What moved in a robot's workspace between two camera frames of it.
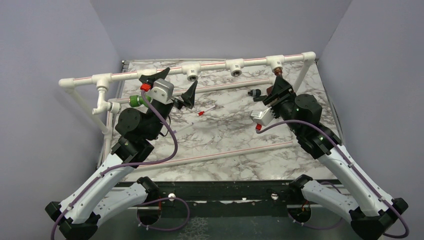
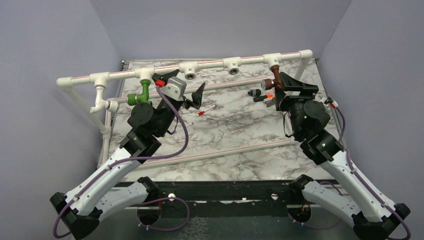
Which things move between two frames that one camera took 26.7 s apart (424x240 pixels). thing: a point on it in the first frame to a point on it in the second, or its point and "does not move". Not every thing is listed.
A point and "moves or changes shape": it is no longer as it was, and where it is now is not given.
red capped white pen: (202, 112) does not move
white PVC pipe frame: (234, 66) moves or changes shape
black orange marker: (258, 98) does not move
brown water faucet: (278, 72) moves or changes shape
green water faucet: (136, 100) does not move
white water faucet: (102, 104) does not move
